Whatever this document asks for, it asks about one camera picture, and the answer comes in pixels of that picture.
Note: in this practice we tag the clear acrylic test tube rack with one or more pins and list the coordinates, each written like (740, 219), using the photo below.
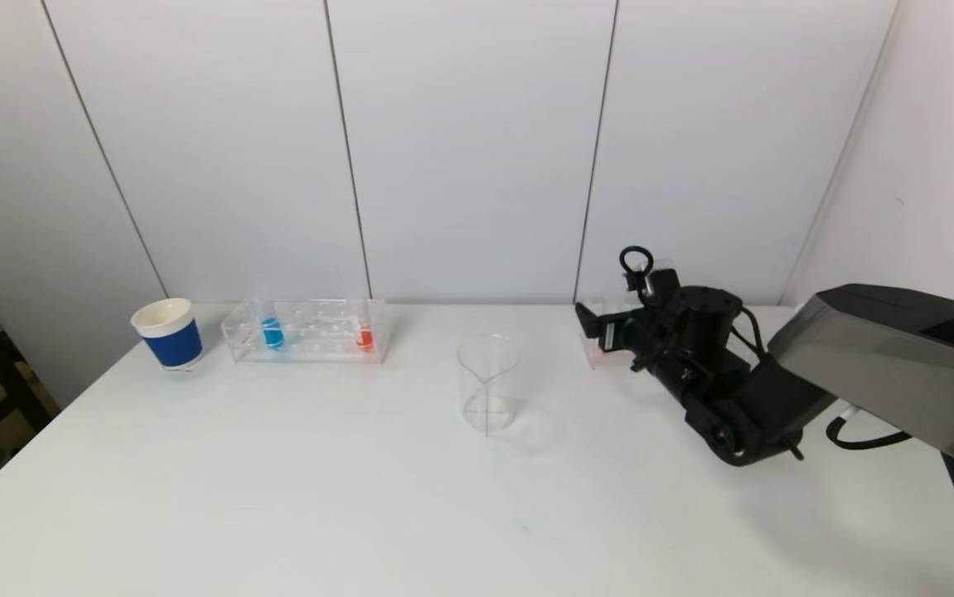
(597, 355)
(319, 332)

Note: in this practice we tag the blue white paper cup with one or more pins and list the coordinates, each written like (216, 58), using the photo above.
(174, 344)

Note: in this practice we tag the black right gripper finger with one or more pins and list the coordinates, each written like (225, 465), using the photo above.
(593, 323)

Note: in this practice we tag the test tube with blue pigment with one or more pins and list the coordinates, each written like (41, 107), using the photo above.
(273, 334)

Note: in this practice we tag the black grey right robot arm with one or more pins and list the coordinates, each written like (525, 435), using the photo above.
(874, 356)

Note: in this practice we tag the clear glass beaker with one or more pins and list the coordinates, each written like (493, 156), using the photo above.
(486, 390)

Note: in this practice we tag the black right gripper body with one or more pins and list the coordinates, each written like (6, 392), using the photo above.
(609, 333)

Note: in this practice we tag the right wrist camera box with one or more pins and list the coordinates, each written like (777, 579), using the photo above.
(661, 286)

